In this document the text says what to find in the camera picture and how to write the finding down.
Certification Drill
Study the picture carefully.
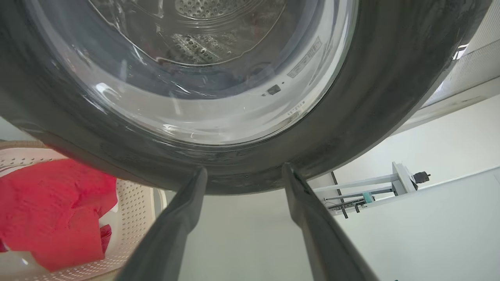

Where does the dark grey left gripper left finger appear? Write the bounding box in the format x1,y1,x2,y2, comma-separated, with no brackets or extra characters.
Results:
113,167,207,281

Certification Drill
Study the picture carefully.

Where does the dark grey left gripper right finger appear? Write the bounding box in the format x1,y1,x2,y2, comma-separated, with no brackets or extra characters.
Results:
281,163,379,281

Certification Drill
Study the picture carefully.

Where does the red shirt with white trim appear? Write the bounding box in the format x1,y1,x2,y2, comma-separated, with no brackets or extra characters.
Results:
100,224,113,253

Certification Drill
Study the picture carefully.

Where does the dark round washing machine door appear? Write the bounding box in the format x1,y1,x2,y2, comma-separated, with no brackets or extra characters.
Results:
0,0,493,196

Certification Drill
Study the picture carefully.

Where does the red garment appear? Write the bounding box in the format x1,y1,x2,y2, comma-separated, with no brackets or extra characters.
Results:
0,158,118,272

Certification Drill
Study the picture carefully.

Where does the cream perforated laundry basket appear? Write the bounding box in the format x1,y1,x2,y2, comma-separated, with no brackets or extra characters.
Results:
0,140,168,281

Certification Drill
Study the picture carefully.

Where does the white metal frame stand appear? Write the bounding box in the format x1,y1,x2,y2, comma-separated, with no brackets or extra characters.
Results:
312,161,418,219

